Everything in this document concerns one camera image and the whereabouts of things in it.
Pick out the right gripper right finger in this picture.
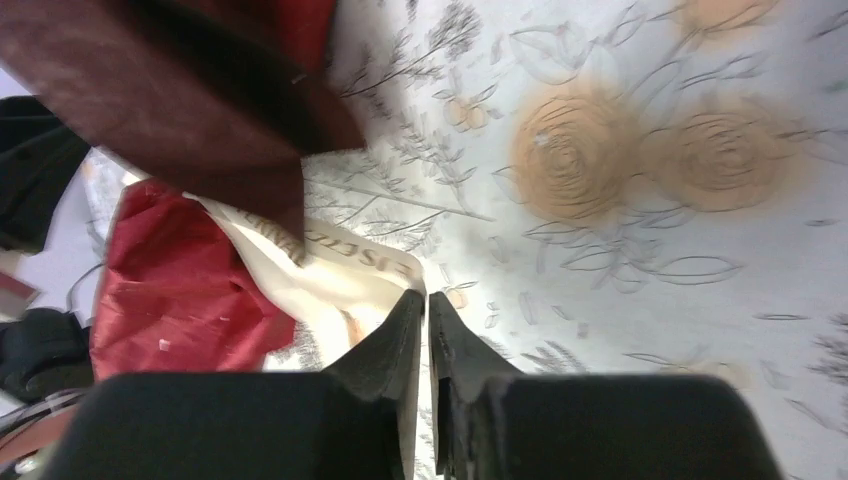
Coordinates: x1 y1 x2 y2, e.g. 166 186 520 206
428 292 782 479

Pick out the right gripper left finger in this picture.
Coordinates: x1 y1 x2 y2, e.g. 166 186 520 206
42 290 424 479

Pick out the cream printed ribbon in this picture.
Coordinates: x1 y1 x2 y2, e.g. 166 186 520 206
185 195 429 480

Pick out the dark red wrapping paper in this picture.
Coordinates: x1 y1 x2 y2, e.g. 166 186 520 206
1 1 366 380

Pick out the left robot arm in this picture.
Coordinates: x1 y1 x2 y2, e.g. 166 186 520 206
1 96 93 404

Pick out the floral tablecloth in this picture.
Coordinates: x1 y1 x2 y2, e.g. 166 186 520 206
304 1 847 479

